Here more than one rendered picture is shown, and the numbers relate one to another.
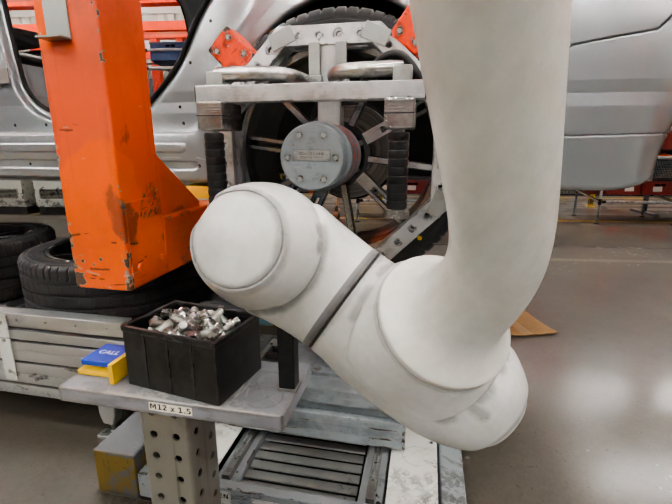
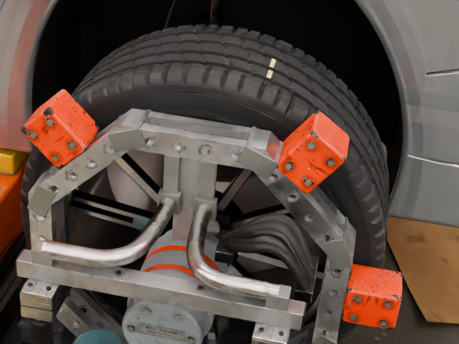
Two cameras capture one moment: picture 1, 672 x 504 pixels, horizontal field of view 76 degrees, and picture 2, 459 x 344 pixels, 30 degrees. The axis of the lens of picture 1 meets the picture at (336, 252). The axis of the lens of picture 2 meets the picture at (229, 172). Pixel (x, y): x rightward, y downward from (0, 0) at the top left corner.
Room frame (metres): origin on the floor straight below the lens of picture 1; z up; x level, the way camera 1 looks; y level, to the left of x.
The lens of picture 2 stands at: (-0.13, 0.03, 1.78)
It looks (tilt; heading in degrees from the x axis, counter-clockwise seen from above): 32 degrees down; 356
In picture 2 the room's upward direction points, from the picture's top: 5 degrees clockwise
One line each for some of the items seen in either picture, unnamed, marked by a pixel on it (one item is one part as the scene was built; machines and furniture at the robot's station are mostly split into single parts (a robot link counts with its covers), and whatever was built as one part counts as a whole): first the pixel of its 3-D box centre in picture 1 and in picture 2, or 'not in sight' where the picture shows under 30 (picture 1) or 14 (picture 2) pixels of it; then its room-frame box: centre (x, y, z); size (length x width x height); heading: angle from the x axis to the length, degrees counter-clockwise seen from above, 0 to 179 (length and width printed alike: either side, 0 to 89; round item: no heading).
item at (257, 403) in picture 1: (190, 382); not in sight; (0.73, 0.28, 0.44); 0.43 x 0.17 x 0.03; 78
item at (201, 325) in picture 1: (194, 344); not in sight; (0.73, 0.26, 0.51); 0.20 x 0.14 x 0.13; 69
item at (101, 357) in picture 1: (109, 357); not in sight; (0.77, 0.44, 0.47); 0.07 x 0.07 x 0.02; 78
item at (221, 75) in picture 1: (269, 63); (110, 207); (0.92, 0.13, 1.03); 0.19 x 0.18 x 0.11; 168
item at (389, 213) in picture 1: (397, 173); not in sight; (0.75, -0.11, 0.83); 0.04 x 0.04 x 0.16
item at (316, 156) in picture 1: (324, 156); (177, 291); (0.95, 0.03, 0.85); 0.21 x 0.14 x 0.14; 168
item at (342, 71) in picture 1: (367, 59); (240, 231); (0.88, -0.06, 1.03); 0.19 x 0.18 x 0.11; 168
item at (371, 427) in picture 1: (327, 389); not in sight; (1.19, 0.03, 0.13); 0.50 x 0.36 x 0.10; 78
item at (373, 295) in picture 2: not in sight; (371, 297); (0.96, -0.30, 0.85); 0.09 x 0.08 x 0.07; 78
